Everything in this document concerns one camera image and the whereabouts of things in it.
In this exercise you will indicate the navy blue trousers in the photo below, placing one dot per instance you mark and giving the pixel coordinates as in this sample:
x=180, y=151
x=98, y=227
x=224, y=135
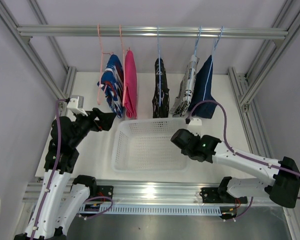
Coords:
x=202, y=91

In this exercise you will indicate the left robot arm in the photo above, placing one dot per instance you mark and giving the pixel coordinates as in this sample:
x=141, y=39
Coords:
x=52, y=218

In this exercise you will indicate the aluminium frame struts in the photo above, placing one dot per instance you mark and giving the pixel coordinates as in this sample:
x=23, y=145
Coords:
x=25, y=44
x=245, y=86

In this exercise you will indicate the right aluminium frame struts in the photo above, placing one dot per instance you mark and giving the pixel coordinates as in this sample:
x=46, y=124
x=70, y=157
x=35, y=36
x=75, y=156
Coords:
x=245, y=86

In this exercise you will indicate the blue hanger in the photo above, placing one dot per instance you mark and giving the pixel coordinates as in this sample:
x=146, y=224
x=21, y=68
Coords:
x=210, y=72
x=196, y=47
x=159, y=67

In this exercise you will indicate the white plastic basket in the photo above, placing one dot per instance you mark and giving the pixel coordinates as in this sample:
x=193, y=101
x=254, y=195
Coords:
x=144, y=145

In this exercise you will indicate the left aluminium frame struts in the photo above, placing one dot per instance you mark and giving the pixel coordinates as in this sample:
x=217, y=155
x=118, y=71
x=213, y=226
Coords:
x=25, y=44

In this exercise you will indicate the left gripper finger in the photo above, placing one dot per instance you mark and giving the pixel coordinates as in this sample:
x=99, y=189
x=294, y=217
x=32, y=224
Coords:
x=106, y=118
x=104, y=125

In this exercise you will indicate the blue white patterned trousers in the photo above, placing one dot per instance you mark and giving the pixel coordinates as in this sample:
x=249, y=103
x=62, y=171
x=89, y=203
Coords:
x=112, y=84

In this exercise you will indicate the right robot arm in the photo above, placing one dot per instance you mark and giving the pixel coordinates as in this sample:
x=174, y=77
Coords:
x=278, y=179

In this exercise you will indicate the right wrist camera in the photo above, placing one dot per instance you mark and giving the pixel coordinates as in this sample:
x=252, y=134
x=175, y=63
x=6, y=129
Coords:
x=195, y=126

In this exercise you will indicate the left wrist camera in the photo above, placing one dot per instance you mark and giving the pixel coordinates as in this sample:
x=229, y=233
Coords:
x=75, y=104

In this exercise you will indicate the white slotted cable duct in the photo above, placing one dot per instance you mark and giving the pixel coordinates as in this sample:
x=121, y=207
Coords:
x=170, y=210

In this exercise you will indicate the aluminium hanging rail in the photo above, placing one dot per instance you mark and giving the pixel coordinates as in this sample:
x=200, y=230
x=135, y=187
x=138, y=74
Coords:
x=48, y=30

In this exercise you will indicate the pink hanger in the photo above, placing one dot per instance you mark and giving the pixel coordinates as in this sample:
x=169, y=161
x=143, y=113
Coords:
x=102, y=53
x=123, y=66

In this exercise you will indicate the black white patterned trousers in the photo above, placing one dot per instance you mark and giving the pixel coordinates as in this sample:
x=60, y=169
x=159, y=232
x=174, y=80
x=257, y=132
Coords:
x=161, y=98

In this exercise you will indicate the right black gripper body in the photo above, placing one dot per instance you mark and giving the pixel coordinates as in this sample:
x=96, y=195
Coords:
x=189, y=153

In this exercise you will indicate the pink trousers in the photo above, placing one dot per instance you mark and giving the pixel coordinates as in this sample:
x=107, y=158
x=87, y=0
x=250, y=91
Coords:
x=130, y=89

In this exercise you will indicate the white black print trousers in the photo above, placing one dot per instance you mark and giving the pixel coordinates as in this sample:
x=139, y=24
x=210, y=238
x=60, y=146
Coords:
x=186, y=91

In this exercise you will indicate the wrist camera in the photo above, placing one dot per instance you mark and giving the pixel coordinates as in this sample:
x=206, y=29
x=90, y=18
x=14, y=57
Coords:
x=75, y=104
x=195, y=126

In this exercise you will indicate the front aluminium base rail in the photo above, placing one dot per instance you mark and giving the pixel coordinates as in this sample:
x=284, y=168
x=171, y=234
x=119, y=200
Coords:
x=149, y=193

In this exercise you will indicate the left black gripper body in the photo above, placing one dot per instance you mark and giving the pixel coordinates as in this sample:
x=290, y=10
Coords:
x=84, y=124

